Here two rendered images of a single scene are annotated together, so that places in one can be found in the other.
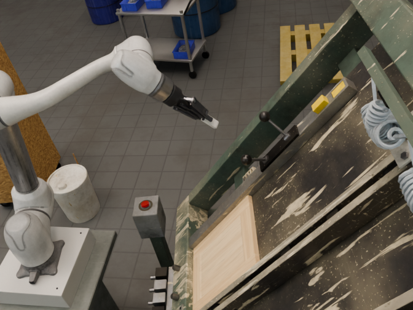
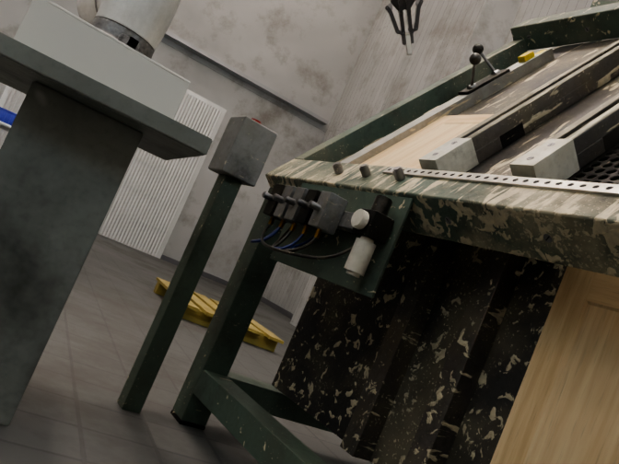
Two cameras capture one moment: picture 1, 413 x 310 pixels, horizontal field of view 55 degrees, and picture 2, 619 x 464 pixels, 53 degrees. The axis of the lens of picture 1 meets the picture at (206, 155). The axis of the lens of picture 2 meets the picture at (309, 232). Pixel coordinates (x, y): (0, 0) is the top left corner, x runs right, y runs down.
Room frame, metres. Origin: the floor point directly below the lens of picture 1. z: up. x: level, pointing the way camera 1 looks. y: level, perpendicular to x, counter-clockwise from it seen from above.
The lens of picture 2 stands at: (-0.40, 1.24, 0.54)
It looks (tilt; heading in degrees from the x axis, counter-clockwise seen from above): 5 degrees up; 323
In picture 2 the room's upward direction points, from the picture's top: 23 degrees clockwise
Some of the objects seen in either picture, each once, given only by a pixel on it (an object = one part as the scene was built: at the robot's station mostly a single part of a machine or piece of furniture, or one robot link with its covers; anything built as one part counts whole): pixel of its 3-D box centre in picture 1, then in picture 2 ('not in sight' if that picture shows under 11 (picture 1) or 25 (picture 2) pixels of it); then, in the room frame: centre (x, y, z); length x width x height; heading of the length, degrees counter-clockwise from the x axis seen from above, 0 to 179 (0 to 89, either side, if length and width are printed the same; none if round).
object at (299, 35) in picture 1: (317, 53); (212, 313); (3.78, -1.38, 0.06); 1.21 x 0.83 x 0.11; 163
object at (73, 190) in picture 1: (73, 189); not in sight; (2.20, 1.04, 0.24); 0.32 x 0.30 x 0.47; 166
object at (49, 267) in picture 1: (38, 259); (121, 45); (1.11, 0.83, 0.89); 0.22 x 0.18 x 0.06; 175
